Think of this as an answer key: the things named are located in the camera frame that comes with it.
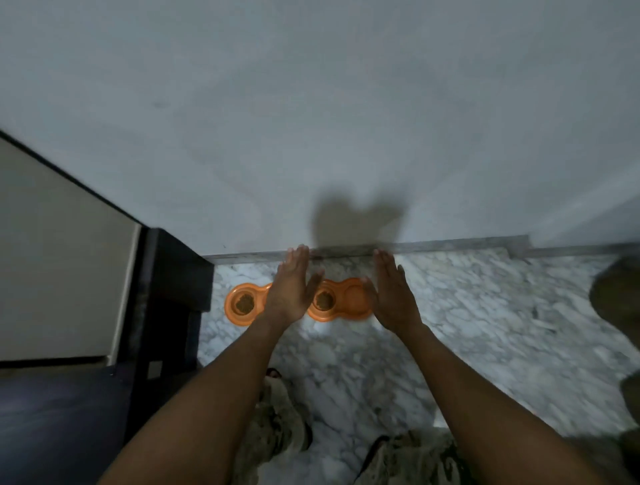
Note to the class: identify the person's right hand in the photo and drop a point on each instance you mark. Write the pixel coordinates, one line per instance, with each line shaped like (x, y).
(392, 302)

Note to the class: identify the person's left hand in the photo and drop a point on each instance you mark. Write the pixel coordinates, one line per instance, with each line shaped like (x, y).
(287, 297)

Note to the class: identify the person's left thumb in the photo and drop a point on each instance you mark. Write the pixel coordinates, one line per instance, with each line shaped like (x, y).
(315, 285)

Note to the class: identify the person's right thumb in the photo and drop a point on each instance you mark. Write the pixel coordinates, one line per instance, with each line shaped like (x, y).
(369, 290)

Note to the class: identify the person's left forearm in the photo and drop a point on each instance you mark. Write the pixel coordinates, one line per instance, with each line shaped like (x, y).
(210, 399)

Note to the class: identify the person's right forearm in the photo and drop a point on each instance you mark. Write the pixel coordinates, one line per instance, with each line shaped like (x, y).
(480, 414)

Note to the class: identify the orange plastic pet feeding tray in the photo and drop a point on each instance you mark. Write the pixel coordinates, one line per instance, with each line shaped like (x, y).
(345, 300)

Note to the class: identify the person's left camouflage trouser leg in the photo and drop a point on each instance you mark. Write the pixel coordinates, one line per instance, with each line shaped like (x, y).
(272, 429)

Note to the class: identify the person's camouflage trouser leg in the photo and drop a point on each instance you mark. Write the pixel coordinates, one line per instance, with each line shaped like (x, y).
(272, 429)
(415, 462)

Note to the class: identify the person's right camouflage trouser leg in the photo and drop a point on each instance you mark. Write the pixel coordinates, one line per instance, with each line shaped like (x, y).
(415, 462)

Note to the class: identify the beige furniture panel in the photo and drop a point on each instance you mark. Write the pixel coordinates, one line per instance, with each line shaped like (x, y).
(60, 260)

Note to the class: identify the dark blue cushion surface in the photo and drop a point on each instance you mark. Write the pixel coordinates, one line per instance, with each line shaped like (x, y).
(55, 424)

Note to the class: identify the black wooden furniture frame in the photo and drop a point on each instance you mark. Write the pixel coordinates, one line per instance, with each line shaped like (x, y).
(167, 280)

